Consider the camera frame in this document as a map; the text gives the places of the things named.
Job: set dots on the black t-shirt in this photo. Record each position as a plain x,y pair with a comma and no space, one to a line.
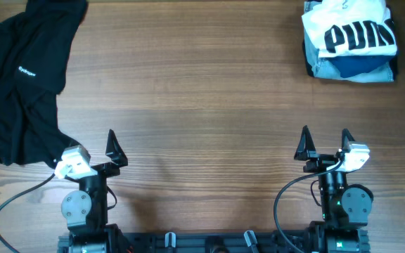
34,52

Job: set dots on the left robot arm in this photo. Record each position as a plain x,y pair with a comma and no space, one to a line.
86,209

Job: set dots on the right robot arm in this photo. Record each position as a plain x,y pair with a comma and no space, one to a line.
345,207

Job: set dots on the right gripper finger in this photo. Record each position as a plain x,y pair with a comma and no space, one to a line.
306,149
347,140

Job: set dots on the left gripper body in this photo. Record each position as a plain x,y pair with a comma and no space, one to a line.
108,170

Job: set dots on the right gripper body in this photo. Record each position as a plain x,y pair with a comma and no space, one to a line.
324,159

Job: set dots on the light blue folded jeans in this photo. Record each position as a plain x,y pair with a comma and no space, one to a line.
323,69

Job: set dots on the dark blue folded garment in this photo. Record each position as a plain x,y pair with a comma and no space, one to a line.
350,66

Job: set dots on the white Puma t-shirt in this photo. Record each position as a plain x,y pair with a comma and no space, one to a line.
350,28

